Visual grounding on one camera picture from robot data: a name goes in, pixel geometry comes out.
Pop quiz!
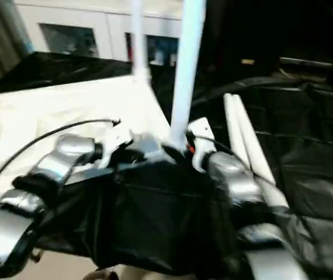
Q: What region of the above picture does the long black bar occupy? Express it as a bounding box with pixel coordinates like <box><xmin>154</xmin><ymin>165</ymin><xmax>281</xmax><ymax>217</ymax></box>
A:
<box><xmin>277</xmin><ymin>57</ymin><xmax>333</xmax><ymax>69</ymax></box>

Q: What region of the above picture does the white plastic table leg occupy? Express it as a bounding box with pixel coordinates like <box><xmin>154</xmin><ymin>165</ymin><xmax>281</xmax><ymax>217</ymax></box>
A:
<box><xmin>231</xmin><ymin>93</ymin><xmax>290</xmax><ymax>209</ymax></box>
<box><xmin>223</xmin><ymin>93</ymin><xmax>262</xmax><ymax>176</ymax></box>
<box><xmin>130</xmin><ymin>0</ymin><xmax>151</xmax><ymax>83</ymax></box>
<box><xmin>168</xmin><ymin>0</ymin><xmax>207</xmax><ymax>151</ymax></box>

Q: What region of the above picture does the black table mat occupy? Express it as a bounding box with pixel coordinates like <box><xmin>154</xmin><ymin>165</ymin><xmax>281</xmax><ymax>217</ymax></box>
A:
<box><xmin>0</xmin><ymin>51</ymin><xmax>333</xmax><ymax>278</ymax></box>

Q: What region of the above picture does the white glass-door cabinet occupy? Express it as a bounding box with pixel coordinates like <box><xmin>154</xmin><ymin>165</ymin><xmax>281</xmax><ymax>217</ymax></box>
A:
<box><xmin>13</xmin><ymin>0</ymin><xmax>205</xmax><ymax>66</ymax></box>

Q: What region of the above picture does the white plastic table top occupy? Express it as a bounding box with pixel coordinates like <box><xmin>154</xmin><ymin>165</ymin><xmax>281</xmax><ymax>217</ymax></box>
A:
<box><xmin>0</xmin><ymin>73</ymin><xmax>174</xmax><ymax>200</ymax></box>

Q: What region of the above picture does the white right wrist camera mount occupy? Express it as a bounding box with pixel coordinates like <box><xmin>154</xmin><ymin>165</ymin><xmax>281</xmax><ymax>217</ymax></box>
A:
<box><xmin>186</xmin><ymin>117</ymin><xmax>218</xmax><ymax>173</ymax></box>

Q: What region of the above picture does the grey curtain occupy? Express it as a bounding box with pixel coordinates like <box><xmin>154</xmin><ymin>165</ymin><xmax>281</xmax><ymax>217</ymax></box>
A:
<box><xmin>0</xmin><ymin>0</ymin><xmax>34</xmax><ymax>89</ymax></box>

